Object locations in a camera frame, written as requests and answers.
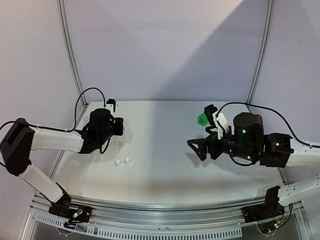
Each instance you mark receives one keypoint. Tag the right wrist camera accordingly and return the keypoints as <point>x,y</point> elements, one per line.
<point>217,119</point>

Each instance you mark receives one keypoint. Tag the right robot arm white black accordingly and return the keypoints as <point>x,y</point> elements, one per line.
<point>246,140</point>

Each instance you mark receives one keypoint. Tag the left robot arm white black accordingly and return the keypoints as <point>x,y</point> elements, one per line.
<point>23,138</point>

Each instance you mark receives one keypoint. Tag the clear labelled water bottle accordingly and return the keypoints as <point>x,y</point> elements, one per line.
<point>86,119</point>

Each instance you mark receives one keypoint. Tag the left aluminium wall post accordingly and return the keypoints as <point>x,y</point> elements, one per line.
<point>69,46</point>

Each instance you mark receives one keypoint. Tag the crushed clear bottle red label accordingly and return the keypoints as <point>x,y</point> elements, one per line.
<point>119,141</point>

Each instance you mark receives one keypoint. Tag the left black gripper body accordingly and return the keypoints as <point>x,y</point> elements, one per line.
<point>118,130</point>

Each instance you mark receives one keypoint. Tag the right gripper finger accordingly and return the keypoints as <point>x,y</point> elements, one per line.
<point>211,130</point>
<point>199,146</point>

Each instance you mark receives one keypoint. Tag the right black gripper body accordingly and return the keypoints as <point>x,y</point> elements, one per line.
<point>215,152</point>

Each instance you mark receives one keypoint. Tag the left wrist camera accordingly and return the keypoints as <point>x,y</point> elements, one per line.
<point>111,103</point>

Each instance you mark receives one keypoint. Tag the green plastic bottle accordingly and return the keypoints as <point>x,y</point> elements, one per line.
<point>202,120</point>

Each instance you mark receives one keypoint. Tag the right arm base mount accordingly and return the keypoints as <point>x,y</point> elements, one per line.
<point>269,216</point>

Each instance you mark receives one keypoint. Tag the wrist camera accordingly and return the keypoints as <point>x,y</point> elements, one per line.
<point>217,119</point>
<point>111,103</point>

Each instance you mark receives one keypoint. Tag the right aluminium wall post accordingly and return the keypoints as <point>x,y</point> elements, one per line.
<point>262,50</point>

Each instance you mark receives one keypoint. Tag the white bottle cap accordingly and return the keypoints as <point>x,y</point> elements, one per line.
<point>128,160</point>
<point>118,162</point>

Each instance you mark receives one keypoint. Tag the aluminium wall post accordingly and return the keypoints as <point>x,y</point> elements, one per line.
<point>69,46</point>
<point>262,50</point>

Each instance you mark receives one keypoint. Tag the aluminium front rail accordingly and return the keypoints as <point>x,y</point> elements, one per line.
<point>124,221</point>

